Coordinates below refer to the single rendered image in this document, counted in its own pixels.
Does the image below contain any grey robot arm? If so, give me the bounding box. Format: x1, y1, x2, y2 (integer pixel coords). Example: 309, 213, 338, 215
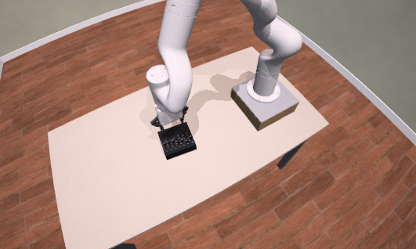
146, 0, 302, 114

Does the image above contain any black lighting desk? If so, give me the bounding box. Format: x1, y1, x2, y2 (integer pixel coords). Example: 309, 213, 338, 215
157, 122, 197, 160

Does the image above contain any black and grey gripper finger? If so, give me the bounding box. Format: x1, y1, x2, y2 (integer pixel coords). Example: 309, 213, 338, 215
180, 106, 189, 124
150, 116, 165, 132

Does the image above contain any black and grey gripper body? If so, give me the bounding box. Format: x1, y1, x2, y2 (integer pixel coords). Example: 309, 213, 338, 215
155, 107, 183, 126

